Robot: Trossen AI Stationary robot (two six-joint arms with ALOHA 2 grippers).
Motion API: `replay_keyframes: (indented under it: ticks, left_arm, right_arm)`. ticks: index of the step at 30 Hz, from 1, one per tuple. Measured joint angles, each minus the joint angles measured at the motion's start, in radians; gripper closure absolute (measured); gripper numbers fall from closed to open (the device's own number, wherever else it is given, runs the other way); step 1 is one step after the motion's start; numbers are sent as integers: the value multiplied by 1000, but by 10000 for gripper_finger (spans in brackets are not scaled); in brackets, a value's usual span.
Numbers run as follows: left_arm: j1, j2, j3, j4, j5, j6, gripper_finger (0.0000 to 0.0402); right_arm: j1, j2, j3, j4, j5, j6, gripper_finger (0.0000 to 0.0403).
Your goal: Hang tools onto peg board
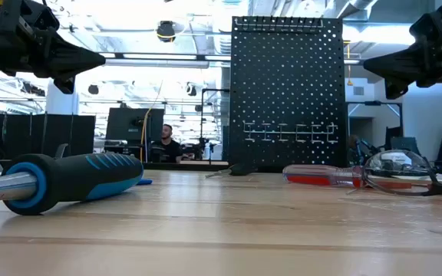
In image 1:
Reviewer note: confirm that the black blue metal stand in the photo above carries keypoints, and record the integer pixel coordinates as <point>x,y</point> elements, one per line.
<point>374,102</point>

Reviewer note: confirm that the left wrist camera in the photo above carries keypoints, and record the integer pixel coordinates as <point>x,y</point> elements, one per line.
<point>40,15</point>

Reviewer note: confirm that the long pegboard hook rail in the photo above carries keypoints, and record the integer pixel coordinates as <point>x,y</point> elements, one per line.
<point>278,26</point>

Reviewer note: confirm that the person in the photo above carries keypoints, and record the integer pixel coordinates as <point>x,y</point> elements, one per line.
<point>167,147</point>

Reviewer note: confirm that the black monitor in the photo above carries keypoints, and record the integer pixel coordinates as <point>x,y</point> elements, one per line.
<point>129,124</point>

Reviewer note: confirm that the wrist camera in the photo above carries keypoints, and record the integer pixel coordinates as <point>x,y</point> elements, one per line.
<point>40,15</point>
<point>424,25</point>

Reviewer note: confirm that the clear safety glasses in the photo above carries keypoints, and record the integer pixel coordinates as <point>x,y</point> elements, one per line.
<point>439,188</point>

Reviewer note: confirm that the black aluminium frame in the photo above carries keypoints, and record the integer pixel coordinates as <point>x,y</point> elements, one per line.
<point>186,166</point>

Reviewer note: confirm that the large black blue screwdriver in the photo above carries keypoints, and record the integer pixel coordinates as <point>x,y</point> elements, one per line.
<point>83,176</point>

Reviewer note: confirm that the long ceiling light tube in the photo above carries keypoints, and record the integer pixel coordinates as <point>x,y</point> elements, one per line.
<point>159,63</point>

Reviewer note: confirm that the black partition panels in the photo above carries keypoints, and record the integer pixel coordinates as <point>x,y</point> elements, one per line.
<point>52,134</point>

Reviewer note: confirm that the grey chair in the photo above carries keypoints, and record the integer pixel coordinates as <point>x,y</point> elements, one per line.
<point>61,151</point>

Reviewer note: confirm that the thick red clear screwdriver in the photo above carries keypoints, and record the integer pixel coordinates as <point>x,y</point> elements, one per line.
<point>320,178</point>

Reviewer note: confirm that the black metal pegboard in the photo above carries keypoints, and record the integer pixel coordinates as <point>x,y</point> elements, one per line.
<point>282,96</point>

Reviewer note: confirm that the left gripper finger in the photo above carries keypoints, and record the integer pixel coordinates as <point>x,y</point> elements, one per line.
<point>71,58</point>
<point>65,85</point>

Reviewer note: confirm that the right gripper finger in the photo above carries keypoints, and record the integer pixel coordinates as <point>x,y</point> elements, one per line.
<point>391,89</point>
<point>405,63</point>

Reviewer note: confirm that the round black ceiling device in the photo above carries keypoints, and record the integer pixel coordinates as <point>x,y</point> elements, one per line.
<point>166,30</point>

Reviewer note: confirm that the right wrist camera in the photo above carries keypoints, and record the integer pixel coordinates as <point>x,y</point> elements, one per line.
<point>424,25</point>

